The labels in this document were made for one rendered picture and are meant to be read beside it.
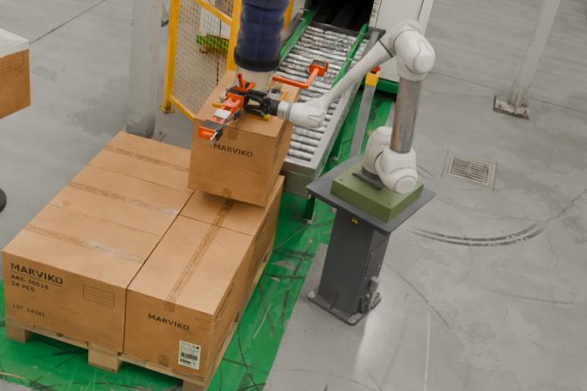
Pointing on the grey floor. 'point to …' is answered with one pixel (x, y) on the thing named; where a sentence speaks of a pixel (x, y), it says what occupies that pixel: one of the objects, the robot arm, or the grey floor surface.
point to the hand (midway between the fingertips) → (237, 98)
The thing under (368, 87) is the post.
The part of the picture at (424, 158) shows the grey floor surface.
